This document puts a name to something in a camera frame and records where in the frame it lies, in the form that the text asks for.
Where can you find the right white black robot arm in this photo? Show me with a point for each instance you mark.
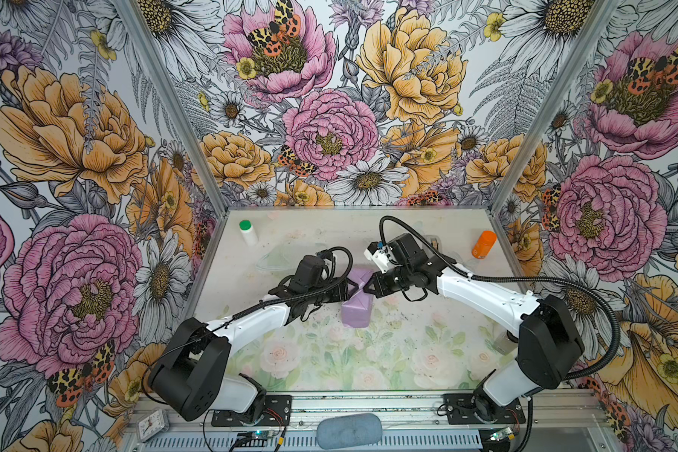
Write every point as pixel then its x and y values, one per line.
pixel 548 343

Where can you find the clear glass bowl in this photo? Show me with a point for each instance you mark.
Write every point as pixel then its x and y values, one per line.
pixel 282 259

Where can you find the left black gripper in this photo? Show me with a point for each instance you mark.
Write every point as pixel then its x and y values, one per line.
pixel 342 295

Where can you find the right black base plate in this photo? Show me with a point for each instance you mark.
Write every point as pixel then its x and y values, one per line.
pixel 457 408

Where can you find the aluminium front rail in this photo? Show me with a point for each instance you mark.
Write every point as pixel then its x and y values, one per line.
pixel 561 408

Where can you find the pink wrapping paper sheet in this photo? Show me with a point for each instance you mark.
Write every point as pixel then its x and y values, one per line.
pixel 356 312

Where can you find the small white clock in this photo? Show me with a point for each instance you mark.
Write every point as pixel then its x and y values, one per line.
pixel 153 424

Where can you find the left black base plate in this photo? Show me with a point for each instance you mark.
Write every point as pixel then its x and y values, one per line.
pixel 277 409

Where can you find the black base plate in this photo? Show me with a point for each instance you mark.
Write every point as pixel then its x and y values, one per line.
pixel 277 409
pixel 457 408

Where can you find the grey foam pad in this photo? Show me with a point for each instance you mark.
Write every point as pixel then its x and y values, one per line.
pixel 349 431

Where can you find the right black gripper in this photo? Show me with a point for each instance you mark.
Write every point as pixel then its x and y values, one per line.
pixel 378 279

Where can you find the white bottle green cap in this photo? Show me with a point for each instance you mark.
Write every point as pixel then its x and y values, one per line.
pixel 248 232

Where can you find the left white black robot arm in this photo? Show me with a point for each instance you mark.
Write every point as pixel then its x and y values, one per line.
pixel 190 376

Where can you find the orange bottle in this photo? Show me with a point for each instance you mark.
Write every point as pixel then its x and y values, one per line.
pixel 484 244

